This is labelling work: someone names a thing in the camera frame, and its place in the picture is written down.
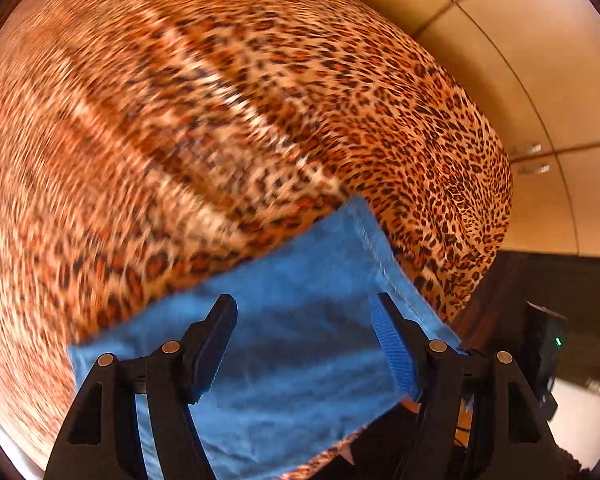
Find blue denim jeans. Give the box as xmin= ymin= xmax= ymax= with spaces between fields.
xmin=68 ymin=197 xmax=460 ymax=479

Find beige wooden wardrobe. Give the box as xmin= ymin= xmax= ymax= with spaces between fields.
xmin=362 ymin=0 xmax=600 ymax=257

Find leopard print bedspread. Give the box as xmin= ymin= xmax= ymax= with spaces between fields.
xmin=0 ymin=0 xmax=513 ymax=467

